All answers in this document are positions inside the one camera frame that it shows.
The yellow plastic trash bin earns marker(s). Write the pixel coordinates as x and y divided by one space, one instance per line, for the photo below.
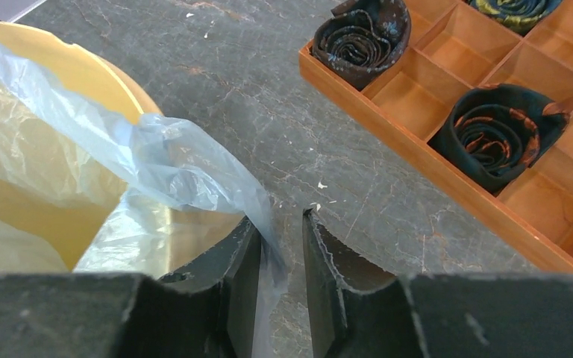
62 211

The wooden compartment tray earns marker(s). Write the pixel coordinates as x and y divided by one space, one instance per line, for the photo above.
453 48

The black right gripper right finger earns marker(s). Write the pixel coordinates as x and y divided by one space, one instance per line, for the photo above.
357 309

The translucent blue trash bag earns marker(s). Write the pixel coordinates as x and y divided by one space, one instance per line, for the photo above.
171 161

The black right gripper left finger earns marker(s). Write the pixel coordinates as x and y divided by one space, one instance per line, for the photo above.
206 308

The rolled tie black orange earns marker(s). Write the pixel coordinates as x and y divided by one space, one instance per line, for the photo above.
495 132

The rolled tie dark blue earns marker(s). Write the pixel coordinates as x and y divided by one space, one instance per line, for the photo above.
363 39

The rolled tie blue yellow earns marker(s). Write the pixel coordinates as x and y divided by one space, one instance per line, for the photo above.
520 16

